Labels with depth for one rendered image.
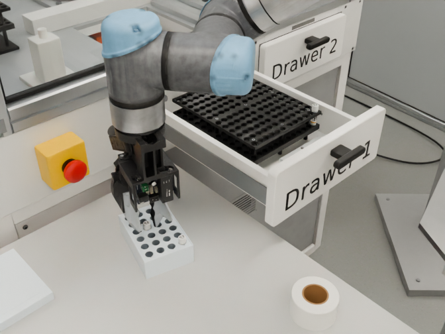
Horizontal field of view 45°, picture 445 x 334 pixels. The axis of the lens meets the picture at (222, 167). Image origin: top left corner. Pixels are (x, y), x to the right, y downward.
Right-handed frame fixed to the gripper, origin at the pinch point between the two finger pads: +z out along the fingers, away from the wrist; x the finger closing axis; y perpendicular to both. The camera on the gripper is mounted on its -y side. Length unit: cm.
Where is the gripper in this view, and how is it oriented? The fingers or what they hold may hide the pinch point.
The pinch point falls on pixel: (145, 219)
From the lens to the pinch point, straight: 90.8
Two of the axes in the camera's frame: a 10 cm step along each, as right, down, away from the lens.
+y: 4.6, 5.3, -7.1
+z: -0.1, 8.0, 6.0
